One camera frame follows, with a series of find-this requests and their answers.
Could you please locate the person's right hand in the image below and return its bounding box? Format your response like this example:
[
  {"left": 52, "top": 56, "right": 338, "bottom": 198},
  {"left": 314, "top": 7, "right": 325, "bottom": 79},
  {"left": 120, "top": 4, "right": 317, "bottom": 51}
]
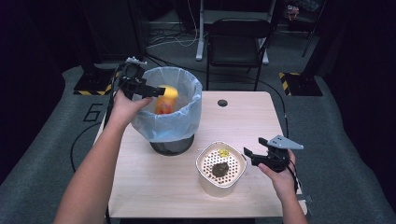
[{"left": 257, "top": 148, "right": 297, "bottom": 204}]

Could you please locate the dark cabinet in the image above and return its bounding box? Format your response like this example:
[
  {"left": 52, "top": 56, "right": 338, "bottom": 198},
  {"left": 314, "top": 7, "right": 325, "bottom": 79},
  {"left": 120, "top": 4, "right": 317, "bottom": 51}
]
[{"left": 78, "top": 0, "right": 148, "bottom": 63}]

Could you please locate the blue plastic bin liner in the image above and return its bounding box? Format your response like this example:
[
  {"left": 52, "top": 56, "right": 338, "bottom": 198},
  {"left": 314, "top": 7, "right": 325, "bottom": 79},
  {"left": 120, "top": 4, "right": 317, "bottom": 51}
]
[{"left": 129, "top": 65, "right": 204, "bottom": 144}]

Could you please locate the black mesh trash bin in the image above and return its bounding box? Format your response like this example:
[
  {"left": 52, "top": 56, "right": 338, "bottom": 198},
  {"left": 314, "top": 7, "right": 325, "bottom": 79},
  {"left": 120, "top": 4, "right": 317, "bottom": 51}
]
[{"left": 148, "top": 133, "right": 196, "bottom": 157}]

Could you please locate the black folding chair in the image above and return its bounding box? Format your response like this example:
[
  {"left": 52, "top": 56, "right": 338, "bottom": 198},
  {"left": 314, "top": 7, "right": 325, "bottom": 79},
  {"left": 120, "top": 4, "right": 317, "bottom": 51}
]
[{"left": 205, "top": 17, "right": 273, "bottom": 92}]

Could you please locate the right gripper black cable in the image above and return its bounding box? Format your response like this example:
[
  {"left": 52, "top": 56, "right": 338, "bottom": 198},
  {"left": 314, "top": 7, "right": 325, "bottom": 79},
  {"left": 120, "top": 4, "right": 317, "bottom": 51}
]
[{"left": 288, "top": 159, "right": 301, "bottom": 195}]

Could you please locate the yellow chip can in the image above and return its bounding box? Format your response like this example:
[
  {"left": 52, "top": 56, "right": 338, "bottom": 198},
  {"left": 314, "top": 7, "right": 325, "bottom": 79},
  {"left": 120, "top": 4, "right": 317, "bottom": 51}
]
[{"left": 154, "top": 84, "right": 179, "bottom": 116}]

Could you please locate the dark wet tea residue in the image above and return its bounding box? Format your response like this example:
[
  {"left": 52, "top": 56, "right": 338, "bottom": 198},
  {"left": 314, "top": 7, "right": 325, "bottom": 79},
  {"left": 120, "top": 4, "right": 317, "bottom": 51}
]
[{"left": 211, "top": 161, "right": 231, "bottom": 178}]

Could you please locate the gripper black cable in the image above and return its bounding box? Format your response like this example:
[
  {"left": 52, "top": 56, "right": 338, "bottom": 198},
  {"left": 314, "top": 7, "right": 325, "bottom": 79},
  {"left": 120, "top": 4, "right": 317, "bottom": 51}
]
[
  {"left": 103, "top": 63, "right": 127, "bottom": 129},
  {"left": 288, "top": 159, "right": 301, "bottom": 195}
]

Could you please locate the beige strainer container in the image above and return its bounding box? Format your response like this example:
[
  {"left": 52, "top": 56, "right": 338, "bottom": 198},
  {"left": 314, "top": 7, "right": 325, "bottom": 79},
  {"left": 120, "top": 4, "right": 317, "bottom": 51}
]
[{"left": 194, "top": 141, "right": 248, "bottom": 199}]

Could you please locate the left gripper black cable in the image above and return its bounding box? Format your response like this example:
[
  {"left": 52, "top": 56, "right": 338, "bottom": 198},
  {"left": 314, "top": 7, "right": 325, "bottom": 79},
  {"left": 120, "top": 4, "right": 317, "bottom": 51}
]
[{"left": 103, "top": 63, "right": 127, "bottom": 129}]

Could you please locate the hazard striped stand base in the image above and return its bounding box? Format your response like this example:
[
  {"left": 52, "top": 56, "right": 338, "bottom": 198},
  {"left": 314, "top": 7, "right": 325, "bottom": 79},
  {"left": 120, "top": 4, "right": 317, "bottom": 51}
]
[
  {"left": 277, "top": 72, "right": 324, "bottom": 97},
  {"left": 73, "top": 71, "right": 120, "bottom": 97}
]

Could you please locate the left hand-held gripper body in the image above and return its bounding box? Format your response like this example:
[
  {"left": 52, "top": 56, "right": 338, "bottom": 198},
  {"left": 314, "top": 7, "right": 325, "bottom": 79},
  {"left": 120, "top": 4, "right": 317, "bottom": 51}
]
[{"left": 117, "top": 56, "right": 149, "bottom": 101}]

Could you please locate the white floor cable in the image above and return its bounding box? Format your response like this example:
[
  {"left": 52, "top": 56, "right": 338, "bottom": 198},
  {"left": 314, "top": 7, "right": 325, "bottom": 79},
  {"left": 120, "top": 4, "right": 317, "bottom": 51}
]
[{"left": 145, "top": 0, "right": 201, "bottom": 50}]

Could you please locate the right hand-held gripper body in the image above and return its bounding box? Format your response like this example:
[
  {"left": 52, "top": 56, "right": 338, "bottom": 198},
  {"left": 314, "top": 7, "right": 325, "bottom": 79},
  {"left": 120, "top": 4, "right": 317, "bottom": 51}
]
[{"left": 257, "top": 134, "right": 304, "bottom": 174}]

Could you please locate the person's left hand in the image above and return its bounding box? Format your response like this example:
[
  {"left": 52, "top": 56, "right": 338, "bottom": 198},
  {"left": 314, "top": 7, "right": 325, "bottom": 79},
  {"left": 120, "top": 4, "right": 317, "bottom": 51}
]
[{"left": 107, "top": 89, "right": 154, "bottom": 129}]

